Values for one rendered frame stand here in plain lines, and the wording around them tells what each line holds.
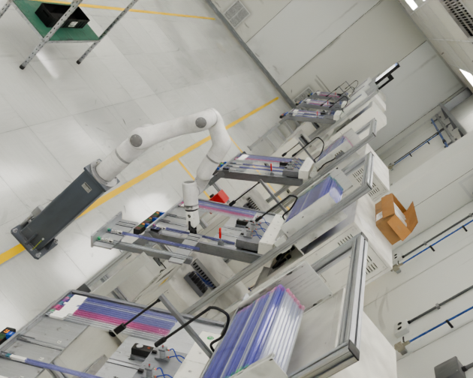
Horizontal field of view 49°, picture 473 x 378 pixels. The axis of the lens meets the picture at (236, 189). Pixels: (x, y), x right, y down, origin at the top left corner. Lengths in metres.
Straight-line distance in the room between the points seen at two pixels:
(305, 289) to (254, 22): 10.06
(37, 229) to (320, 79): 8.85
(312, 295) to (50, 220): 1.90
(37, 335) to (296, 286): 1.00
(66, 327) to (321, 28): 9.90
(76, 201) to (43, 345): 1.27
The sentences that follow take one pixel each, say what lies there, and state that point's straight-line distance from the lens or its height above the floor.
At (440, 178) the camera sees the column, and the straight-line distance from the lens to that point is 5.95.
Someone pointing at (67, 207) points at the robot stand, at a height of 0.42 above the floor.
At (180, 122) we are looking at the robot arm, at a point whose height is 1.31.
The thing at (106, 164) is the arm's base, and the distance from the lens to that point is 3.06.
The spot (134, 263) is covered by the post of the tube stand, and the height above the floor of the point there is 0.73.
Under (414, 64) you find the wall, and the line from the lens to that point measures 11.41.
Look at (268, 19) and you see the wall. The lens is 11.63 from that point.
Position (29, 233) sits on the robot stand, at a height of 0.07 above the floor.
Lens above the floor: 2.37
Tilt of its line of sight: 22 degrees down
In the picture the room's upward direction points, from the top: 52 degrees clockwise
